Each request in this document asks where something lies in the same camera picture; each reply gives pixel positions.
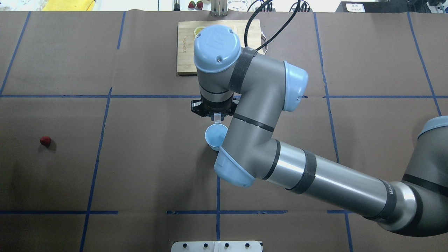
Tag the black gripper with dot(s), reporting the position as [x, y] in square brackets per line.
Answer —
[198, 107]

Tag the clear ice cube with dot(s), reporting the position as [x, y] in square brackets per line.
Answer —
[217, 118]

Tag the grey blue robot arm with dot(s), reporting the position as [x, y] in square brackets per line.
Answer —
[255, 90]

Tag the light blue plastic cup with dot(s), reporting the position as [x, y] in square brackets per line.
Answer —
[215, 135]

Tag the bamboo cutting board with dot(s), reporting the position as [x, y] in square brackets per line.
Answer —
[186, 38]

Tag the lemon slice one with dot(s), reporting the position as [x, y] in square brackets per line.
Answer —
[197, 30]

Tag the strawberry on tray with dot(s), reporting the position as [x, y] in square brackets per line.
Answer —
[191, 5]
[199, 5]

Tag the red strawberry on table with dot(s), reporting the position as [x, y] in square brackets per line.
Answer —
[45, 141]

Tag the yellow cloth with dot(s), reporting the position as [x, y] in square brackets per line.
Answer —
[69, 5]

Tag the black power strip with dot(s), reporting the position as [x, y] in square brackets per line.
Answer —
[389, 6]

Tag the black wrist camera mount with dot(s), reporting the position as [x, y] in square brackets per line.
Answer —
[199, 108]

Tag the aluminium frame post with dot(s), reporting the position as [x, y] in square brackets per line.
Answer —
[219, 7]

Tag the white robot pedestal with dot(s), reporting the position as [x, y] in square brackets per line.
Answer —
[218, 246]

